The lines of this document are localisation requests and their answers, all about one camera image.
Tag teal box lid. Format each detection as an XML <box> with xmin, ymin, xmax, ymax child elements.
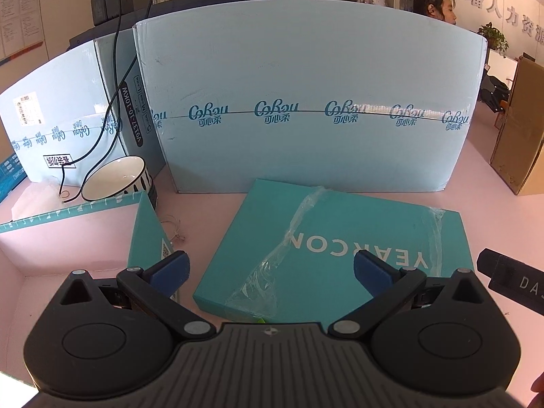
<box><xmin>194</xmin><ymin>180</ymin><xmax>473</xmax><ymax>326</ymax></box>

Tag open teal box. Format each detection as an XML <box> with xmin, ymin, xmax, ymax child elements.
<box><xmin>1</xmin><ymin>192</ymin><xmax>172</xmax><ymax>381</ymax></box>

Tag brown cardboard box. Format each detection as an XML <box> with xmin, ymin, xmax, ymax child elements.
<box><xmin>491</xmin><ymin>58</ymin><xmax>544</xmax><ymax>195</ymax></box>

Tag white ceramic bowl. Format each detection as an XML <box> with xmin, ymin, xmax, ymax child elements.
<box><xmin>81</xmin><ymin>156</ymin><xmax>154</xmax><ymax>202</ymax></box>

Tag blue paper ream pack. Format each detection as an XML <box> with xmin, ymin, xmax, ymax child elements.
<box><xmin>0</xmin><ymin>154</ymin><xmax>27</xmax><ymax>201</ymax></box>

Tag large light-blue carton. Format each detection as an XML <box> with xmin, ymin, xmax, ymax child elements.
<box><xmin>133</xmin><ymin>0</ymin><xmax>487</xmax><ymax>193</ymax></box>

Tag person in dark jacket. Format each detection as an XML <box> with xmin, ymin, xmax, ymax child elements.
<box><xmin>413</xmin><ymin>0</ymin><xmax>456</xmax><ymax>25</ymax></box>

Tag black power strip shelf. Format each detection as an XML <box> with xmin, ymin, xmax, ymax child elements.
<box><xmin>68</xmin><ymin>0</ymin><xmax>251</xmax><ymax>50</ymax></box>

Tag wire earrings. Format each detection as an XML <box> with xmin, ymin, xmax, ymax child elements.
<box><xmin>159</xmin><ymin>215</ymin><xmax>185</xmax><ymax>244</ymax></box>

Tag black cable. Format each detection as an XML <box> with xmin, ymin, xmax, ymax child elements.
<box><xmin>58</xmin><ymin>0</ymin><xmax>282</xmax><ymax>204</ymax></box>

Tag wall notice board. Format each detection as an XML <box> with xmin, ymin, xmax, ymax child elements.
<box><xmin>0</xmin><ymin>0</ymin><xmax>44</xmax><ymax>65</ymax></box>

